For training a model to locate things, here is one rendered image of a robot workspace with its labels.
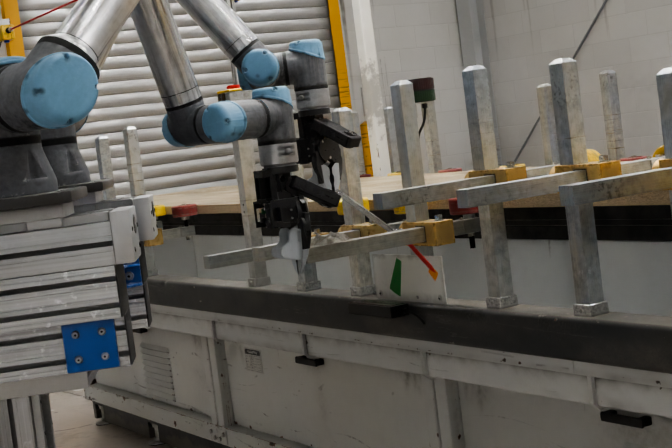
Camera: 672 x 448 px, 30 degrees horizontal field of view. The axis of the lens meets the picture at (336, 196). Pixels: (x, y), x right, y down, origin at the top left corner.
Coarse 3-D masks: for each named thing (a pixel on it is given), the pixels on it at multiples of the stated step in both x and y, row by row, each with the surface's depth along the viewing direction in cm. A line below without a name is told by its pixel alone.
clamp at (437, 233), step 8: (408, 224) 264; (416, 224) 261; (424, 224) 259; (432, 224) 256; (440, 224) 257; (448, 224) 258; (432, 232) 257; (440, 232) 257; (448, 232) 258; (432, 240) 257; (440, 240) 257; (448, 240) 258
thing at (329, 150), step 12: (324, 108) 275; (300, 120) 278; (312, 120) 276; (300, 132) 279; (312, 132) 277; (300, 144) 277; (312, 144) 275; (324, 144) 275; (336, 144) 279; (300, 156) 278; (312, 156) 276; (324, 156) 275; (336, 156) 278
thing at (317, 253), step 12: (420, 228) 259; (456, 228) 263; (468, 228) 265; (480, 228) 266; (348, 240) 250; (360, 240) 251; (372, 240) 252; (384, 240) 254; (396, 240) 255; (408, 240) 257; (420, 240) 258; (312, 252) 245; (324, 252) 246; (336, 252) 248; (348, 252) 249; (360, 252) 251
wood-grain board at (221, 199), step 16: (384, 176) 436; (400, 176) 420; (432, 176) 391; (448, 176) 378; (464, 176) 366; (176, 192) 541; (192, 192) 516; (208, 192) 494; (224, 192) 474; (368, 192) 345; (656, 192) 229; (208, 208) 391; (224, 208) 381; (240, 208) 372; (320, 208) 332; (336, 208) 325; (432, 208) 289; (448, 208) 284
